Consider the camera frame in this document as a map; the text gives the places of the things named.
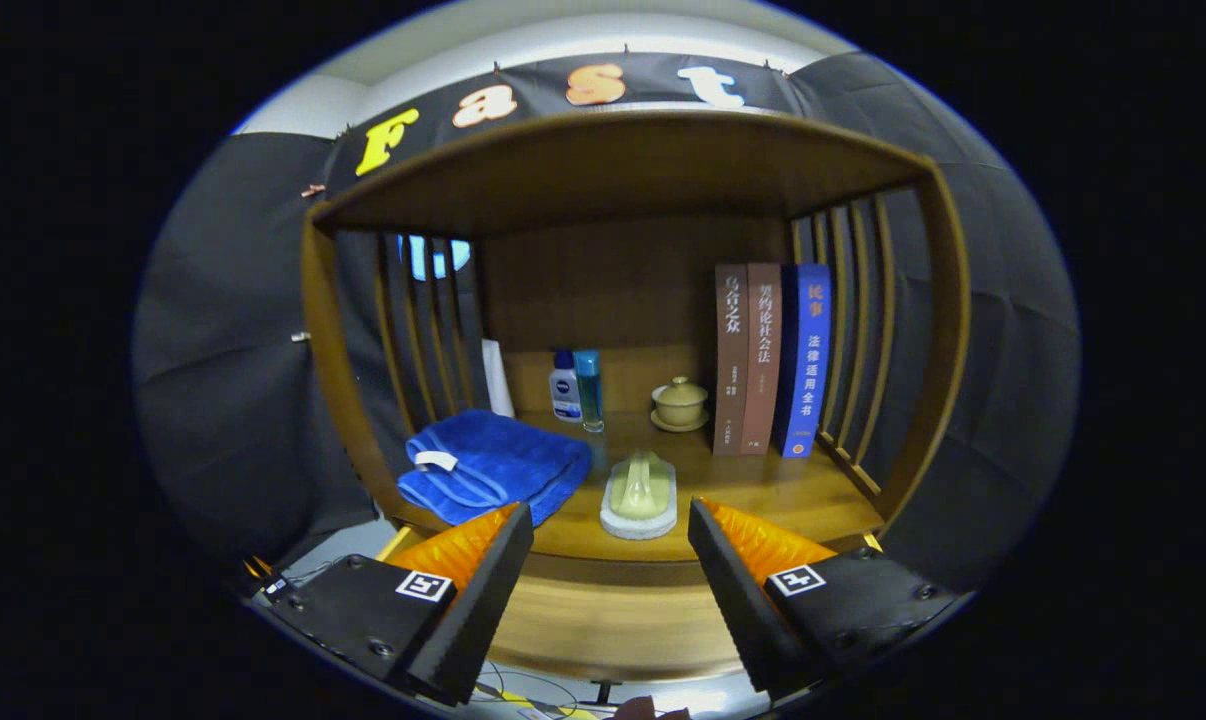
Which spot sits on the dark brown book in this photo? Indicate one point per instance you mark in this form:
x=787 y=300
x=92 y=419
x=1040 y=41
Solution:
x=731 y=370

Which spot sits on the beige lidded teacup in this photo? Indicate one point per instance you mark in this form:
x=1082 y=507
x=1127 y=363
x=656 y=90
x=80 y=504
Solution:
x=679 y=405

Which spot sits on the blue book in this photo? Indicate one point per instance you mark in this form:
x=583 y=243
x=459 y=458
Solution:
x=808 y=370

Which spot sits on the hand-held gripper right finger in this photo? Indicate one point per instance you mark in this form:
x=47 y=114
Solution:
x=748 y=610

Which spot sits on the white bottle with blue cap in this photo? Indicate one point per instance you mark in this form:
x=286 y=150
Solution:
x=564 y=395

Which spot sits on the wooden countertop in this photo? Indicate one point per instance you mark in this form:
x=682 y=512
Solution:
x=753 y=490

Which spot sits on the black backdrop cloth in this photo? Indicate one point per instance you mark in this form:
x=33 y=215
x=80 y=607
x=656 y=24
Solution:
x=223 y=380

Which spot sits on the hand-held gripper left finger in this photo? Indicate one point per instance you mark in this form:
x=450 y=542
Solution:
x=473 y=610

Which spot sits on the wooden cabinet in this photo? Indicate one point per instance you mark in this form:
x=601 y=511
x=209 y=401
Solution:
x=613 y=290

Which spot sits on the wooden drawer with black knob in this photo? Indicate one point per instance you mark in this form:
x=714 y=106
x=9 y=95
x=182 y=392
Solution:
x=613 y=630

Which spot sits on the reddish brown book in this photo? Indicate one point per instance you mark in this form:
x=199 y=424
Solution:
x=763 y=370

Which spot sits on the white card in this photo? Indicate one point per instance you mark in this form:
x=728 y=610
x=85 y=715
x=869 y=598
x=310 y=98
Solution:
x=496 y=375

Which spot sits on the folded blue towel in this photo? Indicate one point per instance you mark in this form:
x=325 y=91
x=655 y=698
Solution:
x=503 y=460

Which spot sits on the teal bottle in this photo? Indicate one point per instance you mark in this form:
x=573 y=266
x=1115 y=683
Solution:
x=590 y=390

